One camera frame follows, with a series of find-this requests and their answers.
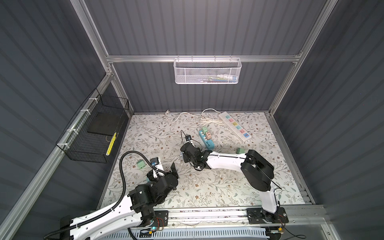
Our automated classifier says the teal blue power strip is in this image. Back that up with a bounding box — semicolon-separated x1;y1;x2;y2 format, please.
199;131;215;151

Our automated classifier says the coiled white cable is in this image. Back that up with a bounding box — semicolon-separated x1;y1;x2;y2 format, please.
199;116;224;127

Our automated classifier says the black wire side basket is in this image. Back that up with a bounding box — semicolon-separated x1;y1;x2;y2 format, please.
57;91;130;164

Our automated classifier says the white wire wall basket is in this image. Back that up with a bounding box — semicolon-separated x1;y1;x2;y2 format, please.
173;58;242;85

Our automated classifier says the yellow marker in basket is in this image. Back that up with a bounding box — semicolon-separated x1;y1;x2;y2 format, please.
106;132;118;156

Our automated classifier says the black corrugated cable conduit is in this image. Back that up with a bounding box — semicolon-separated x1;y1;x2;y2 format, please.
43;150;157;240

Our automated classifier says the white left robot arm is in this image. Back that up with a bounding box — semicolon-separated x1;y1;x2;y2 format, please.
60;163;179;240

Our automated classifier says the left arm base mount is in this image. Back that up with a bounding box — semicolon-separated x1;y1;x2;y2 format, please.
141;210;169;228

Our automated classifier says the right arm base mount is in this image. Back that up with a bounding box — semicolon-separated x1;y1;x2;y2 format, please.
246;207;289;224

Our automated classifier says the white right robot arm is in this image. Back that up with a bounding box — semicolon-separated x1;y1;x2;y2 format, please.
181;142;280;215

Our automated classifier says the long white power strip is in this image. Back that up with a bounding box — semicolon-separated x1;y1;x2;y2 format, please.
219;112;252;143

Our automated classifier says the green plug adapter cube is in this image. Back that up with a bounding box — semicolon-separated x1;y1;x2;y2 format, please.
137;160;147;169
236;148;246;154
202;126;209;134

